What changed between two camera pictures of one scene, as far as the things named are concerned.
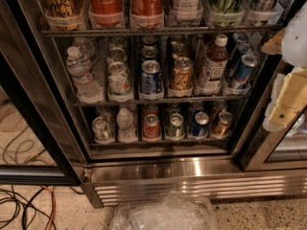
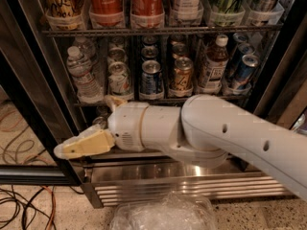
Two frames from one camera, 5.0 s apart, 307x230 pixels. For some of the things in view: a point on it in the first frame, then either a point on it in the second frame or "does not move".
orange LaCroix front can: (182, 74) does not move
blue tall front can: (245, 72) does not move
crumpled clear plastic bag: (171, 211) does not move
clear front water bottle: (80, 69) does not move
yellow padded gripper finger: (274, 44) to (118, 101)
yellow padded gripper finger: (288, 100) to (94, 140)
